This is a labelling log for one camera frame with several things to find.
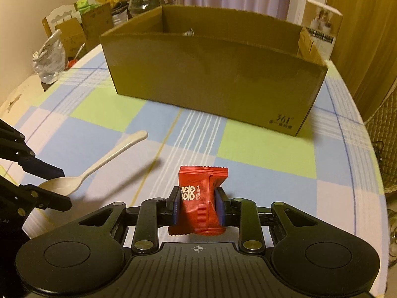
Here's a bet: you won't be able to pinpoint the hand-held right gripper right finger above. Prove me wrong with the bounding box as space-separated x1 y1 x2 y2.
215 186 320 254

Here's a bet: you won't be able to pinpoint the beige plastic spoon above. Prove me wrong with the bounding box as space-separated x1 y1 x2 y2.
38 130 149 197

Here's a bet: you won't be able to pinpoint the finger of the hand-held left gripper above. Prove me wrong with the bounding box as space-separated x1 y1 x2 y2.
0 119 65 179
0 175 73 216

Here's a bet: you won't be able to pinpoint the green packets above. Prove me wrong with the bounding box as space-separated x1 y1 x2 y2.
76 0 100 10

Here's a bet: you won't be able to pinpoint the red candy packet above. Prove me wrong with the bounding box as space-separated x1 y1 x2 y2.
168 165 229 236

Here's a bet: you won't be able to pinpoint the dark plastic-wrapped bundle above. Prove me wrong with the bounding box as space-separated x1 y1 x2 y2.
129 0 174 17

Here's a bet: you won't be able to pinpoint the steel kettle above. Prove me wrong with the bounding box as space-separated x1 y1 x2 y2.
387 208 397 246

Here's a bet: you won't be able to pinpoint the white product box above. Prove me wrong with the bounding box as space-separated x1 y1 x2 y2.
299 0 343 59

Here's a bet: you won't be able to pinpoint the small cardboard carton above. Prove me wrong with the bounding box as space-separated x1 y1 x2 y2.
56 17 86 53

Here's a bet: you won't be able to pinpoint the chair with quilted cover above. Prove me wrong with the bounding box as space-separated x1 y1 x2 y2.
363 84 397 194

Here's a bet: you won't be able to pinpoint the wooden door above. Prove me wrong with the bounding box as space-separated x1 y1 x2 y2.
326 0 397 112

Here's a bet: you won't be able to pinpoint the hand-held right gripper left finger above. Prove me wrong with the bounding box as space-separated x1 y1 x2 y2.
79 186 181 253

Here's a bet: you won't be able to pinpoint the orange-handled tool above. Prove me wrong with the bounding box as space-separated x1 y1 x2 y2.
67 43 86 68

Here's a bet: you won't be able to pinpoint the large cardboard carton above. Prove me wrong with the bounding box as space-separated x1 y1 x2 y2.
81 2 114 48

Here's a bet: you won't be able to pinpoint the black cables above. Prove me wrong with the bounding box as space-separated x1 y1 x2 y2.
374 141 390 162

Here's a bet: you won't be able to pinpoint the clear bag with papers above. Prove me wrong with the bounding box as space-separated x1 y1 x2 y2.
32 30 68 84

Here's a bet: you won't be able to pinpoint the brown cardboard box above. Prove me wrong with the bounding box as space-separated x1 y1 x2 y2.
99 4 329 138

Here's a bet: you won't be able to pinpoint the stack of white bowls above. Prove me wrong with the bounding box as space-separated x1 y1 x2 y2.
112 1 131 27

